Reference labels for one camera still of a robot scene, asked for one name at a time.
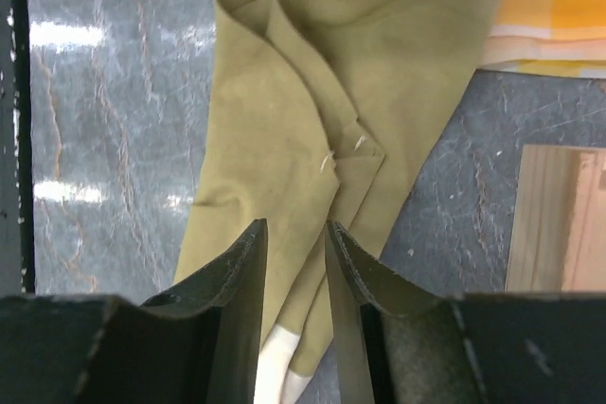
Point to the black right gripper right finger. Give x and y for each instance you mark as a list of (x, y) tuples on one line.
[(398, 343)]

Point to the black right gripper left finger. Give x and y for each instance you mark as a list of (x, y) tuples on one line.
[(196, 342)]

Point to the olive green white-band underwear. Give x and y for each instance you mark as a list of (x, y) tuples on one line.
[(321, 110)]

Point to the wooden compartment organizer box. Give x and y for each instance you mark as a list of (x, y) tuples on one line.
[(558, 233)]

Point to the orange white checkered tablecloth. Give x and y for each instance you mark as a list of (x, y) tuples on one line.
[(559, 38)]

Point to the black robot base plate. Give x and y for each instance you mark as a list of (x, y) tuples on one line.
[(17, 220)]

